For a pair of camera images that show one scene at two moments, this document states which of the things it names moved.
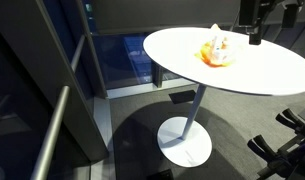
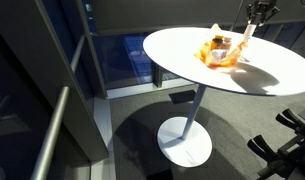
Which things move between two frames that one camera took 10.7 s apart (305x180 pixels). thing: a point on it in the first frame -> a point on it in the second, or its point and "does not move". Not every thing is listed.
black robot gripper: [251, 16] -> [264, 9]
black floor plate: [182, 96] does not move
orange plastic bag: [220, 50] does not move
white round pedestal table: [267, 69] does not move
